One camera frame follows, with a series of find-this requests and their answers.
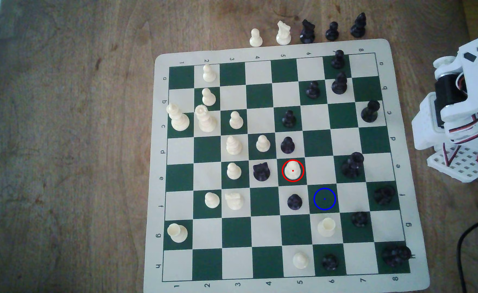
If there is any black power cable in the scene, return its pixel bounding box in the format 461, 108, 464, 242
457, 209, 478, 293

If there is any red white servo cable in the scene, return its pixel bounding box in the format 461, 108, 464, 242
447, 116, 478, 143

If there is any green white chess board mat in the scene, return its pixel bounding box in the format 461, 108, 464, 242
143, 39, 431, 293

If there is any white chess knight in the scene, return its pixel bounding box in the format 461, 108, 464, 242
276, 21, 292, 46
225, 192, 244, 211

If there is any white perforated base plate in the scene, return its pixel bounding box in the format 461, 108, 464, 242
427, 144, 478, 183

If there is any white chess rook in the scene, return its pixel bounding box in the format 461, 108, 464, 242
167, 223, 188, 243
317, 217, 337, 238

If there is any dark red servo wire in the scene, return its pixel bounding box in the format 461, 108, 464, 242
444, 145, 460, 167

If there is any white chess bishop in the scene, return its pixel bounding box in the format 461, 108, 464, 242
284, 161, 302, 180
226, 135, 243, 155

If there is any black chess knight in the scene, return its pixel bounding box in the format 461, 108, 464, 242
253, 162, 271, 182
299, 19, 316, 44

